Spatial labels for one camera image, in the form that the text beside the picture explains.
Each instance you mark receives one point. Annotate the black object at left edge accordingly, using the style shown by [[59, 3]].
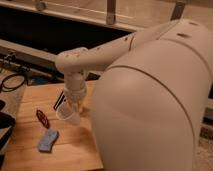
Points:
[[7, 122]]

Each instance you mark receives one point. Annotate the white ceramic cup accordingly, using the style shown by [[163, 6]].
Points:
[[68, 113]]

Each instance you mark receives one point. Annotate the blue sponge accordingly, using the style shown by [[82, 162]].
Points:
[[47, 141]]

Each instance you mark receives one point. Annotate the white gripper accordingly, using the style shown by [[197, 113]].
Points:
[[75, 89]]

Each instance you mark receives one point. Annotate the black striped rectangular block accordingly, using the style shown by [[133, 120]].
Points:
[[59, 100]]

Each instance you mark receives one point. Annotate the red oval object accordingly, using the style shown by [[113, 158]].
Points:
[[42, 118]]

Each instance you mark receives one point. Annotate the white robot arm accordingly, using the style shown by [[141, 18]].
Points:
[[148, 104]]

